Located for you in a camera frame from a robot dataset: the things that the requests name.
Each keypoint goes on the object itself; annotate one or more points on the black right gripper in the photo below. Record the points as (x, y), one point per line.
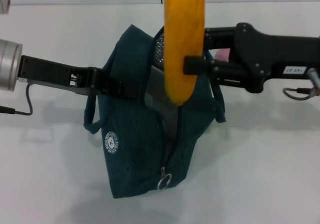
(262, 57)

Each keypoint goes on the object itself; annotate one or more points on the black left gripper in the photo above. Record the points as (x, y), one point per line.
(50, 74)

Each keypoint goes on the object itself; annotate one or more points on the pink toy peach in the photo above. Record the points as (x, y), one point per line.
(222, 54)

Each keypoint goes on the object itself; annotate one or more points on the yellow banana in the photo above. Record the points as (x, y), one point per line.
(183, 34)

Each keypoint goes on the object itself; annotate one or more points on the clear blue-rimmed lunch box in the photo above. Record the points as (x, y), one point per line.
(160, 101)

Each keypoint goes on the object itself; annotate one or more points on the dark teal insulated lunch bag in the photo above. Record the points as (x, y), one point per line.
(140, 139)

